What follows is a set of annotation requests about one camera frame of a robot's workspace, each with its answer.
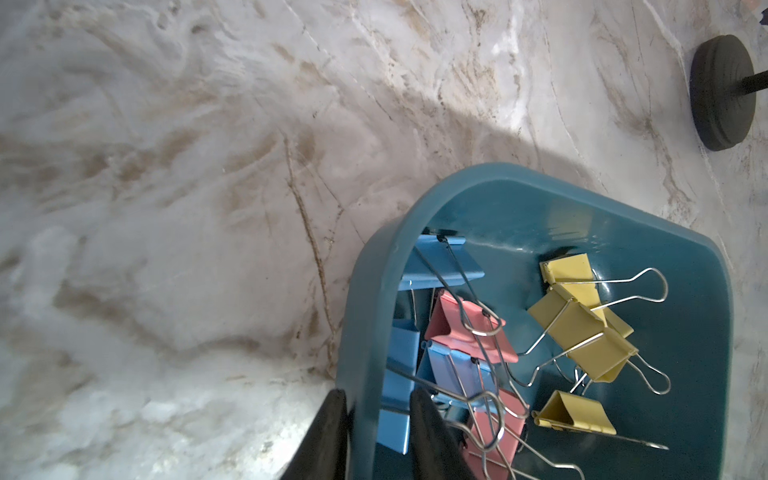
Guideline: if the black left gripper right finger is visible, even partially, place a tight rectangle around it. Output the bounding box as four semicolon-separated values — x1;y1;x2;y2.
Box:
410;389;475;480

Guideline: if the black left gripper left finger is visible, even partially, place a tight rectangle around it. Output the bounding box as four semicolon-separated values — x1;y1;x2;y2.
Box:
281;389;350;480

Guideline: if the teal plastic storage box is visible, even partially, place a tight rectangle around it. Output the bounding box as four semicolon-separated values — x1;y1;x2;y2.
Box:
336;163;733;479

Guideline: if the pink binder clip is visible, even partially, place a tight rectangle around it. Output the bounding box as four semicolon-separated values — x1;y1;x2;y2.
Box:
461;390;585;479
425;289;519;364

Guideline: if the yellow binder clip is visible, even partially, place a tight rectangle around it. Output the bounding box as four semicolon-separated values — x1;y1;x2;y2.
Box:
539;253;669;338
519;283;672;397
533;390;669;451

